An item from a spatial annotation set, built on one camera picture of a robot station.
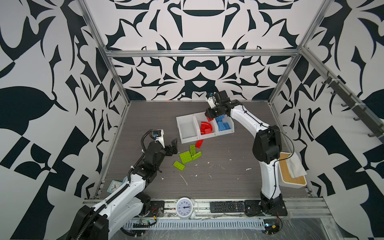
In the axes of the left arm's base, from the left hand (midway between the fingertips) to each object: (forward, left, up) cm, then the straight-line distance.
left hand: (168, 136), depth 81 cm
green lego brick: (-10, -5, -15) cm, 19 cm away
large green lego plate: (-5, -8, -16) cm, 18 cm away
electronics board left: (-37, +12, -14) cm, 41 cm away
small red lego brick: (+16, -24, -7) cm, 30 cm away
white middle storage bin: (+20, -18, -10) cm, 29 cm away
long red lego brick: (+4, -17, -15) cm, 23 cm away
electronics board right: (-40, -48, -17) cm, 65 cm away
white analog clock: (-31, -8, -14) cm, 35 cm away
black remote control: (-31, -29, -15) cm, 46 cm away
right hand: (+19, -23, -2) cm, 30 cm away
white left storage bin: (+15, -10, -15) cm, 24 cm away
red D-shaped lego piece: (+14, -22, -13) cm, 29 cm away
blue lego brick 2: (+21, -32, -13) cm, 40 cm away
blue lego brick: (+15, -33, -13) cm, 39 cm away
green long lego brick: (0, -13, -15) cm, 20 cm away
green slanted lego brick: (-5, -15, -14) cm, 21 cm away
